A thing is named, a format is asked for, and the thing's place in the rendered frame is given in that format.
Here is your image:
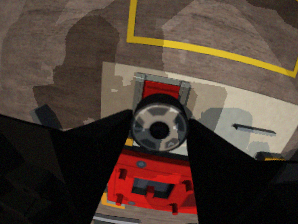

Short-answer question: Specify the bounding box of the yellow rectangular outline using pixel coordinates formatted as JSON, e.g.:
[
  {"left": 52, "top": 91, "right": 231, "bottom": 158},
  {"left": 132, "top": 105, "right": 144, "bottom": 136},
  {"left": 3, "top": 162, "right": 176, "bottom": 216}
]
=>
[{"left": 126, "top": 0, "right": 298, "bottom": 77}]

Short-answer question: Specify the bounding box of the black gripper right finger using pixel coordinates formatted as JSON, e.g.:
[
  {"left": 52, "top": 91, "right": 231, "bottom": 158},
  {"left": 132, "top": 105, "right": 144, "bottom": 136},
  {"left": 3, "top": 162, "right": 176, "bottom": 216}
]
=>
[{"left": 186, "top": 119, "right": 298, "bottom": 224}]

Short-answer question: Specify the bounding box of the black tyre with grey hub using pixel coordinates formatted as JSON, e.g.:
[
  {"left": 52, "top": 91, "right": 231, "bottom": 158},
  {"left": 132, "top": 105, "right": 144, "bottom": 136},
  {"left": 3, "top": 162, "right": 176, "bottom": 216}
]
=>
[{"left": 130, "top": 93, "right": 190, "bottom": 153}]

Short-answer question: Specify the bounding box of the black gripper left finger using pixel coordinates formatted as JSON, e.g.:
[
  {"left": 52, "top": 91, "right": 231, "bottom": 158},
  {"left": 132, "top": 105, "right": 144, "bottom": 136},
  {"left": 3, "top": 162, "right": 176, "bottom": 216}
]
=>
[{"left": 0, "top": 109, "right": 133, "bottom": 224}]

